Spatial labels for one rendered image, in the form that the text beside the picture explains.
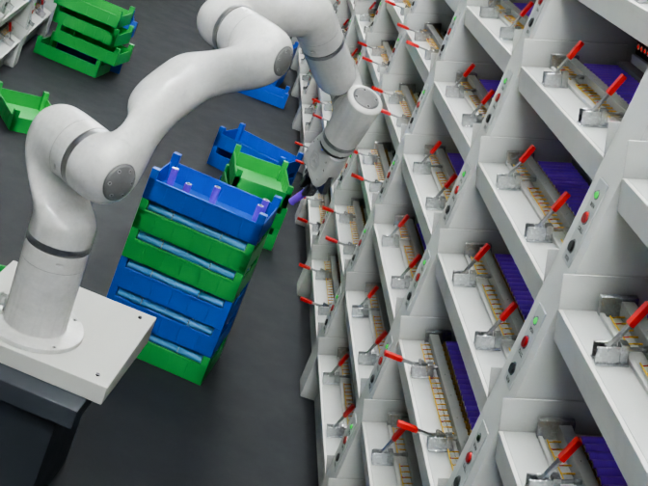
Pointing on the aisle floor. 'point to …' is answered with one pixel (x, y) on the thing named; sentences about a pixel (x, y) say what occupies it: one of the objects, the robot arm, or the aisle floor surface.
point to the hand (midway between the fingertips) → (309, 185)
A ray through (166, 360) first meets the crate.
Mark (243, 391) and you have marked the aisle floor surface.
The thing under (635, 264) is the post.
